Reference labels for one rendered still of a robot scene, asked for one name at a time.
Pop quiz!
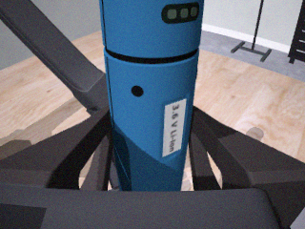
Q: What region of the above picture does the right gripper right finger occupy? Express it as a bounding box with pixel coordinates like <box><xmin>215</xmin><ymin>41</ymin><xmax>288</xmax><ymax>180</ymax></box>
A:
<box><xmin>188</xmin><ymin>105</ymin><xmax>305</xmax><ymax>228</ymax></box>

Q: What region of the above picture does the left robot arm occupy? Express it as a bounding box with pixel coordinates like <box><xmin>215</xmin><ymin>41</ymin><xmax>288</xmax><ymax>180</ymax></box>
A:
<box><xmin>0</xmin><ymin>0</ymin><xmax>109</xmax><ymax>115</ymax></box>

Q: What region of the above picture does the blue nut driver barrel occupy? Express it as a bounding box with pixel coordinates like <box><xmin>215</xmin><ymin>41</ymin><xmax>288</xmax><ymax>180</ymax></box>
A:
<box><xmin>99</xmin><ymin>0</ymin><xmax>204</xmax><ymax>191</ymax></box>

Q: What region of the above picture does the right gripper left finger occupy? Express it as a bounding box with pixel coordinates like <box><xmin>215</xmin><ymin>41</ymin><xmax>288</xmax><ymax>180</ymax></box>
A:
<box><xmin>0</xmin><ymin>105</ymin><xmax>113</xmax><ymax>191</ymax></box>

